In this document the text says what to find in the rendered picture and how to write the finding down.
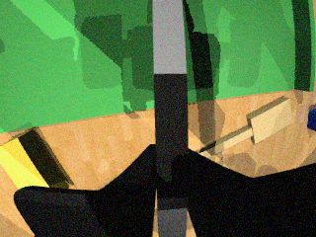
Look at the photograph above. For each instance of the yellow rectangular block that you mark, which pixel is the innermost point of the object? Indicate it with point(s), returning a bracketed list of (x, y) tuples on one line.
[(27, 163)]

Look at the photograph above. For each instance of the red putter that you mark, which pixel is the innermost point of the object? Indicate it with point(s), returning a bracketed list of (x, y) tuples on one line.
[(171, 117)]

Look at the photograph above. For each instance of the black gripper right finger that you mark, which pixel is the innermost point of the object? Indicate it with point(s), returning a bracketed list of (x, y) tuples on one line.
[(224, 203)]

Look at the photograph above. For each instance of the blue putter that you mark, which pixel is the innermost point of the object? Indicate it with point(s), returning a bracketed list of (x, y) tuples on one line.
[(312, 120)]

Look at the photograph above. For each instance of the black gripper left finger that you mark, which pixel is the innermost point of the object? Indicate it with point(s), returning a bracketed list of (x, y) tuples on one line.
[(123, 208)]

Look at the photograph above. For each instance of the green flat mat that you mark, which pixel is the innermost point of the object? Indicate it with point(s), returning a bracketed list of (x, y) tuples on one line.
[(64, 60)]

